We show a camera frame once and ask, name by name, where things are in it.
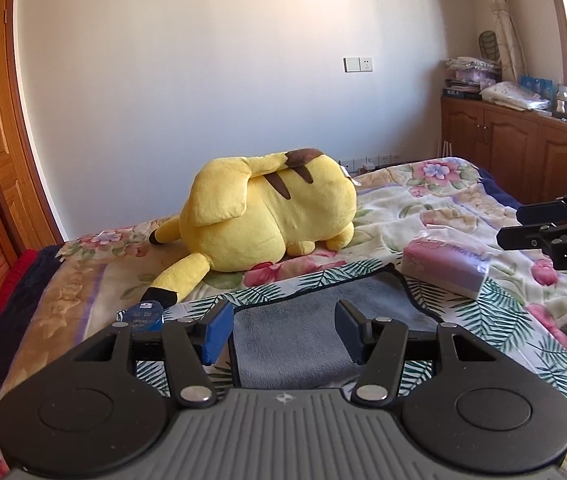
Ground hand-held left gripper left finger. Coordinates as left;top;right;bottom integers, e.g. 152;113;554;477
72;299;235;408

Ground white wall socket row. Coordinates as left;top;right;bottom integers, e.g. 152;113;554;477
338;154;400;171

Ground floral bed blanket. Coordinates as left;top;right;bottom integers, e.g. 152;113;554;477
0;157;567;480

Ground white plastic bag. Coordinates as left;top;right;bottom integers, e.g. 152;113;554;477
479;81;551;111

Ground stack of books and boxes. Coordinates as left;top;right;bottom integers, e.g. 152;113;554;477
442;55;503;100

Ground blue boxes on cabinet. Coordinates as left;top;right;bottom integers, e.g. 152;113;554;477
518;75;555;101

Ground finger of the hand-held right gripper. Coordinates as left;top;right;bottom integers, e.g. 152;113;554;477
496;216;567;257
516;185;567;227

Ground red cloth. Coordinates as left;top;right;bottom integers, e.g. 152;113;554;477
2;249;39;295

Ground pink tissue pack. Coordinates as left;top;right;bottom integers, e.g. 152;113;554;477
401;230;494;302

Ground grey towel with black edge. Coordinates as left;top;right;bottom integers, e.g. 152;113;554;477
229;262;445;391

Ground floral curtain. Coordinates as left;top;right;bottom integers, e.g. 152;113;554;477
478;0;528;83

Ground white leaf-printed cloth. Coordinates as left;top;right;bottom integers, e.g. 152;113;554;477
116;255;567;426

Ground dark blue bed sheet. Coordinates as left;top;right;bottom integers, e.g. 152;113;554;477
0;244;66;436

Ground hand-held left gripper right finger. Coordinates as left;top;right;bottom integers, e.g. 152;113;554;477
334;300;499;403

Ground wooden cabinet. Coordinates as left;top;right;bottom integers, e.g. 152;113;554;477
441;96;567;205

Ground yellow plush toy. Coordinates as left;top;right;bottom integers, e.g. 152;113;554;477
140;147;359;307

